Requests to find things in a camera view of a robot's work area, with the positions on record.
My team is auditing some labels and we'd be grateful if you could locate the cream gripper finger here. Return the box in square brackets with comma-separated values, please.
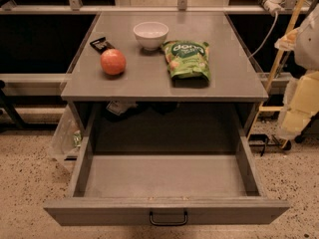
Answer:
[274, 28, 298, 51]
[277, 71, 319, 140]

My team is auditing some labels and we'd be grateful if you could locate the red apple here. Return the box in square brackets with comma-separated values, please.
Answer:
[101, 49, 127, 76]

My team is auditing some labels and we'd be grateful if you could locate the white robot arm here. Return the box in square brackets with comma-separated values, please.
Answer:
[275, 5, 319, 140]

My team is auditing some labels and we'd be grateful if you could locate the open grey top drawer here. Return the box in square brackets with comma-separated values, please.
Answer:
[44, 110, 289, 226]

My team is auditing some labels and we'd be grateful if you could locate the green snack bag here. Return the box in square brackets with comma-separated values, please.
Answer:
[161, 40, 210, 82]

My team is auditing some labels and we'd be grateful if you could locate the white ceramic bowl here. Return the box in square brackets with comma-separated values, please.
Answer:
[134, 22, 168, 51]

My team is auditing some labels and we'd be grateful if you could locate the paper label under cabinet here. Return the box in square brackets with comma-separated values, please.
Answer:
[107, 101, 137, 116]

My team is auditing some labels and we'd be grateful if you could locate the small black snack packet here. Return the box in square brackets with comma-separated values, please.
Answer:
[90, 37, 114, 54]

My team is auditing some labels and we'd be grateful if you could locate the clear plastic bag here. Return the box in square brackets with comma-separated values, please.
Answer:
[49, 107, 82, 162]

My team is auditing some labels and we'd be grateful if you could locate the yellow ladder frame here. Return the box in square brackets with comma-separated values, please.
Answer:
[246, 0, 313, 151]

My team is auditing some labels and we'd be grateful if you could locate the white cable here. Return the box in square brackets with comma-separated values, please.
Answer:
[247, 10, 279, 60]

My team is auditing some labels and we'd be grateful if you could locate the black drawer handle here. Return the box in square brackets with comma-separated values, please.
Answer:
[150, 211, 188, 227]

